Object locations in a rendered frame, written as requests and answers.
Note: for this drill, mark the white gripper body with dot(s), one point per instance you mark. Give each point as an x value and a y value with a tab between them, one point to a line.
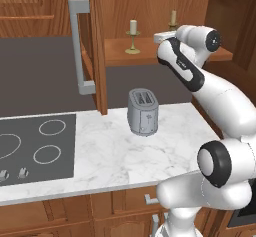
162	36

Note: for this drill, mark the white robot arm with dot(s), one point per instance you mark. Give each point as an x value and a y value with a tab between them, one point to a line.
220	101

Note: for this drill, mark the cream candle on brass holder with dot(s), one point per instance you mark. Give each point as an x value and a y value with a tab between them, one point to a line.
133	27
173	17

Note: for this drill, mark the open wooden cabinet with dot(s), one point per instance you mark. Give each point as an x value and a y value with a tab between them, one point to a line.
146	1

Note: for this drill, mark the wooden cabinet door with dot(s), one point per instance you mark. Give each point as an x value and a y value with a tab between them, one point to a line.
246	24
98	47

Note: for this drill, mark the grey toaster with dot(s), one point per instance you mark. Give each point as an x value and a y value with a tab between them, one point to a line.
143	114

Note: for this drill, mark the dark grey hob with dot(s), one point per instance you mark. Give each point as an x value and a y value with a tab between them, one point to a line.
43	147

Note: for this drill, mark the wooden drawer front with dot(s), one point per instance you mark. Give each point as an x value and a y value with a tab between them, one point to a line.
43	211
126	201

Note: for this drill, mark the wooden cupboard door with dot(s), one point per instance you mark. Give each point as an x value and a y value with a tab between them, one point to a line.
123	226

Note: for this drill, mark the silver hob knob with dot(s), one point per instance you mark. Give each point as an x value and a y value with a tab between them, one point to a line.
3	175
23	173

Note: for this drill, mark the black appliance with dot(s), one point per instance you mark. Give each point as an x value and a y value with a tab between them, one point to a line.
245	214

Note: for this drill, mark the closed wooden wall cabinet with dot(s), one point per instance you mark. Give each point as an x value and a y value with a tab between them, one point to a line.
30	7

